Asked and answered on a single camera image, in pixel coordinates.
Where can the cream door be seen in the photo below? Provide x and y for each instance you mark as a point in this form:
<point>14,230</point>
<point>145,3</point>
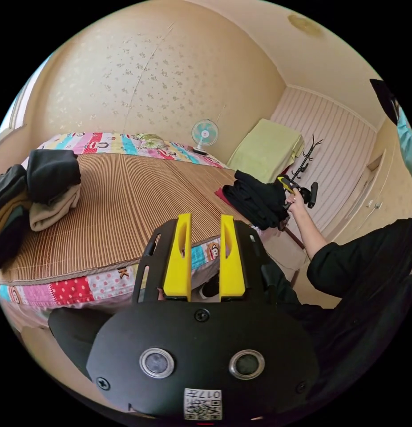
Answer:
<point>361,196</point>

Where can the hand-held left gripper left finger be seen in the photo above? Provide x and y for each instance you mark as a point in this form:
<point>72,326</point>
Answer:
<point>177,260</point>

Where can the window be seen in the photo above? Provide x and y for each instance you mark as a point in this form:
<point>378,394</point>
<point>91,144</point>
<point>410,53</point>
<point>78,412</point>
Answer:
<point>15,110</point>

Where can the person's right hand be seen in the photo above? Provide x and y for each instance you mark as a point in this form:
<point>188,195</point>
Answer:
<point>295,204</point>

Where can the pile of clothes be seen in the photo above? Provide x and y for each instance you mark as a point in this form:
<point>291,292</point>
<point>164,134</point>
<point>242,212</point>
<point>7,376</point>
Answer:
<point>42,186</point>

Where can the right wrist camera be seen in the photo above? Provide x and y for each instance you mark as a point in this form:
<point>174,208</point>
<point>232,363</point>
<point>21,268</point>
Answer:
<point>313,195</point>

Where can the person's right forearm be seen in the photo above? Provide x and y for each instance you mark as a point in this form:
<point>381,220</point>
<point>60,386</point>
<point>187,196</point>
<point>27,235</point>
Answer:
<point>309,233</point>

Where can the black long sleeve shirt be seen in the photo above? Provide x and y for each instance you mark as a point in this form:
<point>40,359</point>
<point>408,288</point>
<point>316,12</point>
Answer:
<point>259,200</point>

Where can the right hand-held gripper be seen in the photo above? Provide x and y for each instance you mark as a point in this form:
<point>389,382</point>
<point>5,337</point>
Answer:
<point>303,193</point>

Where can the red cloth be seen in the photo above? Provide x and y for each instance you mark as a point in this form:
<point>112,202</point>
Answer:
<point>220,194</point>

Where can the green floral pillow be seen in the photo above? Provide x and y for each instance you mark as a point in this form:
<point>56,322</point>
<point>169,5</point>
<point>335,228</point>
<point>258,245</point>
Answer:
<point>152,140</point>

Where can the bed with woven mat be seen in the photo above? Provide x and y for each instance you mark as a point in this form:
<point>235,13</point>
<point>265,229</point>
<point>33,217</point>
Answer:
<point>126,200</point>

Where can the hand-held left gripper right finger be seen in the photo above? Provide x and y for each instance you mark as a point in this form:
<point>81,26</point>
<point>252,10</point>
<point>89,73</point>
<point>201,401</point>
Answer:
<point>231,263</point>

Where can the white and teal fan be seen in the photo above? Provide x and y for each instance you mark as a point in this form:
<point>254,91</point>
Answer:
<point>204,132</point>

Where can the black coat rack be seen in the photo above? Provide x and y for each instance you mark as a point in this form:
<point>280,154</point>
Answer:
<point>304,160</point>

